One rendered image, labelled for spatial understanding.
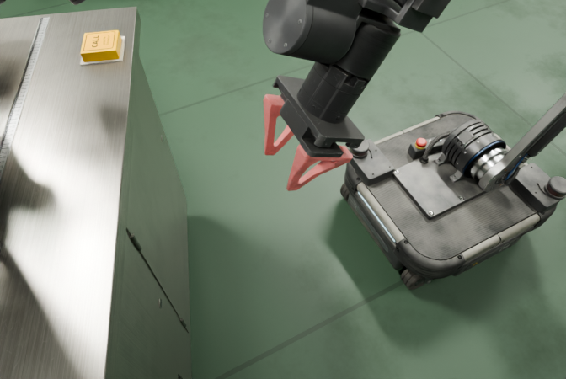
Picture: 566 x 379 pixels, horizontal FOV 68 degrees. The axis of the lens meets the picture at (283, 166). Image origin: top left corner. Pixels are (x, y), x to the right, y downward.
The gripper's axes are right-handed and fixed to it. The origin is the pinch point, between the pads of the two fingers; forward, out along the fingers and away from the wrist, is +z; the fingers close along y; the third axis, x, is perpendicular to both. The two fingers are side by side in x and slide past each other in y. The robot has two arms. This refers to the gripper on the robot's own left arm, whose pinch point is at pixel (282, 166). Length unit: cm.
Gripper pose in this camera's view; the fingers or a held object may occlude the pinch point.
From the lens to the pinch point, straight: 50.0
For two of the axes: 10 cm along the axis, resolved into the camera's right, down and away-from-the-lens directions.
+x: 7.8, -0.1, 6.3
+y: 4.5, 7.1, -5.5
